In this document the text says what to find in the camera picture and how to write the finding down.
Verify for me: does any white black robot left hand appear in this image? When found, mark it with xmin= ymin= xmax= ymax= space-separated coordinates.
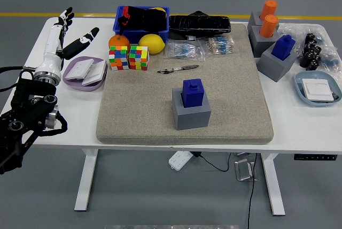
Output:
xmin=36 ymin=6 xmax=100 ymax=77

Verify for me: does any blue square seal stamp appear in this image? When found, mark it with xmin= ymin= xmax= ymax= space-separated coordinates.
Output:
xmin=271 ymin=34 xmax=297 ymax=60
xmin=181 ymin=78 xmax=205 ymax=109

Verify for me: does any grey square seal holder block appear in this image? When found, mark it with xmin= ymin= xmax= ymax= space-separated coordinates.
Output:
xmin=256 ymin=42 xmax=299 ymax=82
xmin=172 ymin=87 xmax=212 ymax=131

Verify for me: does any grey round seal holder block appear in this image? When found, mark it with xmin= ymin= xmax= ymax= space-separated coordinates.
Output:
xmin=247 ymin=11 xmax=268 ymax=30
xmin=248 ymin=24 xmax=280 ymax=58

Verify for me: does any orange round seal stamp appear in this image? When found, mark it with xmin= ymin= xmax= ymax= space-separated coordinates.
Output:
xmin=259 ymin=0 xmax=278 ymax=21
xmin=259 ymin=14 xmax=279 ymax=39

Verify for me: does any purple plastic tray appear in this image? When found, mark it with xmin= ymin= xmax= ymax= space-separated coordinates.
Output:
xmin=62 ymin=56 xmax=108 ymax=92

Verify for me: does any orange fruit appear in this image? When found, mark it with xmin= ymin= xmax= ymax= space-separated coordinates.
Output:
xmin=108 ymin=34 xmax=131 ymax=52

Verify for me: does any multicolour puzzle cube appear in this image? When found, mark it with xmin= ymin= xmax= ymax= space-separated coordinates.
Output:
xmin=108 ymin=45 xmax=129 ymax=71
xmin=128 ymin=45 xmax=150 ymax=71

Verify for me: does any blue plastic bin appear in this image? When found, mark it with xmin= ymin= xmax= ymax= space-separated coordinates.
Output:
xmin=112 ymin=5 xmax=170 ymax=44

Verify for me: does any yellow lemon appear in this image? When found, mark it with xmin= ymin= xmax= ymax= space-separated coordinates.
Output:
xmin=138 ymin=34 xmax=166 ymax=55

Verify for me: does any black cloth bag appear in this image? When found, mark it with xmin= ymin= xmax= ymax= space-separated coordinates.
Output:
xmin=117 ymin=5 xmax=168 ymax=32

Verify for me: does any clear bag of blue resistors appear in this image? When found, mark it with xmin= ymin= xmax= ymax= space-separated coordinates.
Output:
xmin=165 ymin=39 xmax=206 ymax=62

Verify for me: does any white table leg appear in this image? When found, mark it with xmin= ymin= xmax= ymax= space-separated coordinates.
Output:
xmin=74 ymin=148 xmax=99 ymax=212
xmin=260 ymin=153 xmax=286 ymax=216

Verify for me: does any black wrapped keyboard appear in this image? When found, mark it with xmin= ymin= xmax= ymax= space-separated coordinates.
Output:
xmin=168 ymin=10 xmax=232 ymax=37

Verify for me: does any white power strip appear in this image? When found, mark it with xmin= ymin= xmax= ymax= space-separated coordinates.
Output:
xmin=168 ymin=150 xmax=194 ymax=172

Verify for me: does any clear bag of mixed resistors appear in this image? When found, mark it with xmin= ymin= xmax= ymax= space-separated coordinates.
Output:
xmin=204 ymin=36 xmax=237 ymax=56

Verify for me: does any grey-brown table mat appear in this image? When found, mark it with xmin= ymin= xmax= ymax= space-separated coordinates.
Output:
xmin=96 ymin=23 xmax=275 ymax=146

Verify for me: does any clear empty plastic bag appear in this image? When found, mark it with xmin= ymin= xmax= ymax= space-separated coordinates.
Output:
xmin=277 ymin=22 xmax=331 ymax=45

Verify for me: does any light blue plastic tray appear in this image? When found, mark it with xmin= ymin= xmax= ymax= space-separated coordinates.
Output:
xmin=293 ymin=71 xmax=342 ymax=108

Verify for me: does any clear bag of blue parts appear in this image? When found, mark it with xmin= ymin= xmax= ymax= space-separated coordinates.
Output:
xmin=319 ymin=45 xmax=342 ymax=74

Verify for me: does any black table control panel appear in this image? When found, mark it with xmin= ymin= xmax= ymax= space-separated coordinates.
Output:
xmin=293 ymin=154 xmax=337 ymax=161

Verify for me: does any white wall switch panel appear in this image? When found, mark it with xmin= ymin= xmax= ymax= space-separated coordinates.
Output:
xmin=65 ymin=58 xmax=95 ymax=81
xmin=301 ymin=78 xmax=337 ymax=103
xmin=81 ymin=60 xmax=107 ymax=87

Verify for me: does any black plug with cord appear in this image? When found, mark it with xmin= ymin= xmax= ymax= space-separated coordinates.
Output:
xmin=192 ymin=151 xmax=232 ymax=172

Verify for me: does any long black floor cable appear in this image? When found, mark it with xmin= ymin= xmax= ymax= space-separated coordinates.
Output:
xmin=247 ymin=153 xmax=259 ymax=229

